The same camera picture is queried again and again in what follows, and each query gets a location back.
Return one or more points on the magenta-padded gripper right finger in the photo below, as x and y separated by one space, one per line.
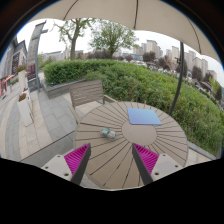
146 159

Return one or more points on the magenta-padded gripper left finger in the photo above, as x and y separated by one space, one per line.
77 159

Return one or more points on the transparent computer mouse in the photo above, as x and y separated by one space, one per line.
108 133

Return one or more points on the blue mouse pad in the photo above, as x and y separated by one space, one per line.
144 116

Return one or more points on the brown slatted patio chair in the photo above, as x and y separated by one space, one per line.
86 92

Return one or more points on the white planter with flowers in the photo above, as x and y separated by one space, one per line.
22 76
24 108

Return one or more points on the green hedge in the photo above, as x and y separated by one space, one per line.
133 83

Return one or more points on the distant apartment buildings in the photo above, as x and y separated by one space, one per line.
173 53

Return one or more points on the grey sign pillar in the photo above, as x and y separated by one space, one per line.
33 53

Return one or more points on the dark-fronted building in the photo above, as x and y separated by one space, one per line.
15 60

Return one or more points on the tall leaning tree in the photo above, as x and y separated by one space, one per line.
72 36

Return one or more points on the round-crowned tree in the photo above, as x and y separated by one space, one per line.
112 35

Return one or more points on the beige patio umbrella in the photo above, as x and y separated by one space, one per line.
110 13

